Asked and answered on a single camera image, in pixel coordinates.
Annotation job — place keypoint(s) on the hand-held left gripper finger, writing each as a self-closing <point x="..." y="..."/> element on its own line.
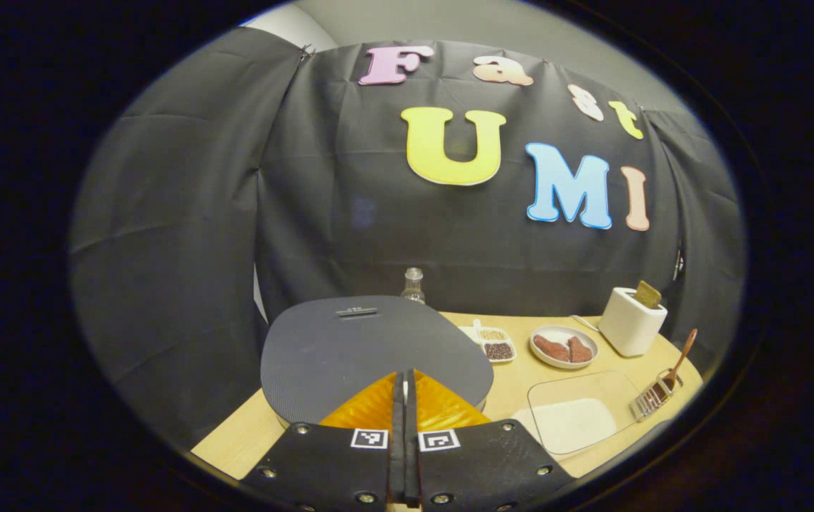
<point x="398" y="441"/>
<point x="412" y="441"/>

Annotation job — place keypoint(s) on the black silver rice cooker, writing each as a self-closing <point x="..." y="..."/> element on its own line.
<point x="350" y="355"/>

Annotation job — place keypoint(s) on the brown wooden spoon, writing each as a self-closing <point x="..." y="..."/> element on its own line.
<point x="684" y="352"/>

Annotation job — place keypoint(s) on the white divided bean dish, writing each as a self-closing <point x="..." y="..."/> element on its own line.
<point x="497" y="350"/>

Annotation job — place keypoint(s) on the small glass bottle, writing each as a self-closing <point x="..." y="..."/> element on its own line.
<point x="413" y="288"/>

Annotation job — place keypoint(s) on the red meat piece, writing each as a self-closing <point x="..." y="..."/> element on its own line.
<point x="551" y="348"/>
<point x="580" y="350"/>

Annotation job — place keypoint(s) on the round white plate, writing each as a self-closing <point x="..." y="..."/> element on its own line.
<point x="563" y="329"/>

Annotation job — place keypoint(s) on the white toaster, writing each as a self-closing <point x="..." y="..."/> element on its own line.
<point x="627" y="327"/>

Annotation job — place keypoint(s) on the brown toast slice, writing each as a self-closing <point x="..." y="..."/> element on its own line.
<point x="648" y="294"/>

